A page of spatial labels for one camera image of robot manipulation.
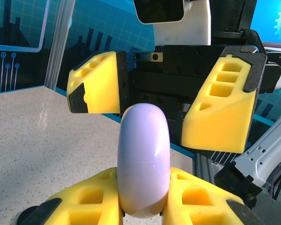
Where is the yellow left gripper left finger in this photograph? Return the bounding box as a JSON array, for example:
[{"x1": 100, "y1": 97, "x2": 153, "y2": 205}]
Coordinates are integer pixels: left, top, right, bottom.
[{"x1": 16, "y1": 166, "x2": 125, "y2": 225}]

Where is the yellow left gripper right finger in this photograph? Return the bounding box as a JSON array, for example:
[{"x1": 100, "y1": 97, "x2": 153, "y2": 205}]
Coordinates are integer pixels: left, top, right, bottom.
[{"x1": 163, "y1": 166, "x2": 266, "y2": 225}]

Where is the purple earbud charging case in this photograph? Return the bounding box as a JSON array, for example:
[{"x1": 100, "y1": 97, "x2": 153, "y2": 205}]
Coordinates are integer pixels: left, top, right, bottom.
[{"x1": 117, "y1": 103, "x2": 171, "y2": 218}]

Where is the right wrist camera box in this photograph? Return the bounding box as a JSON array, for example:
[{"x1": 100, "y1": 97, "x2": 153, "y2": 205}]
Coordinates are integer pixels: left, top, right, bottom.
[{"x1": 133, "y1": 0, "x2": 212, "y2": 46}]

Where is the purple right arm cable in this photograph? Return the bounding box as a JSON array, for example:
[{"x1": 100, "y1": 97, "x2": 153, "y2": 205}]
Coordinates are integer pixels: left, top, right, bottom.
[{"x1": 270, "y1": 164, "x2": 281, "y2": 200}]

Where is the aluminium frame post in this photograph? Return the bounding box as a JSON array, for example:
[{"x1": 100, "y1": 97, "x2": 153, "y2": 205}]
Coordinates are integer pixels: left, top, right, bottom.
[{"x1": 44, "y1": 0, "x2": 75, "y2": 91}]

